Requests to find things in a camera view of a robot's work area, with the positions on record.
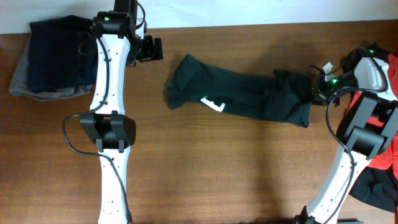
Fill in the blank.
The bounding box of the dark green t-shirt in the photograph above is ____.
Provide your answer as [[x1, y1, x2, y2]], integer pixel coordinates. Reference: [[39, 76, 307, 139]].
[[167, 54, 312, 128]]

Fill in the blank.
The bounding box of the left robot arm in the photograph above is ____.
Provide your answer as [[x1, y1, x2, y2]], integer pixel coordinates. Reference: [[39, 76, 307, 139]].
[[80, 11, 163, 223]]

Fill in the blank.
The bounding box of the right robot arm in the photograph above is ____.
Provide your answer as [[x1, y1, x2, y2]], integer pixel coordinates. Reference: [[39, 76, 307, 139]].
[[293, 48, 397, 224]]

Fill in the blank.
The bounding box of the folded navy blue garment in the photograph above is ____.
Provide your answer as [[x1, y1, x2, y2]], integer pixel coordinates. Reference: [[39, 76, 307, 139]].
[[27, 15, 98, 92]]

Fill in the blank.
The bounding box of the red t-shirt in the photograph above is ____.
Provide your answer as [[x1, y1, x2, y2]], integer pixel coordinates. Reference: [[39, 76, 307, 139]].
[[354, 54, 397, 170]]

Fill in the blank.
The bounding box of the black garment under pile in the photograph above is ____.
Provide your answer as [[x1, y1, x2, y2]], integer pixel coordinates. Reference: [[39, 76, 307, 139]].
[[348, 42, 398, 213]]

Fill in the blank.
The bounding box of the folded grey garment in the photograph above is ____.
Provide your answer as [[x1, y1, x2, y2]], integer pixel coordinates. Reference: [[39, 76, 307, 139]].
[[8, 39, 92, 101]]

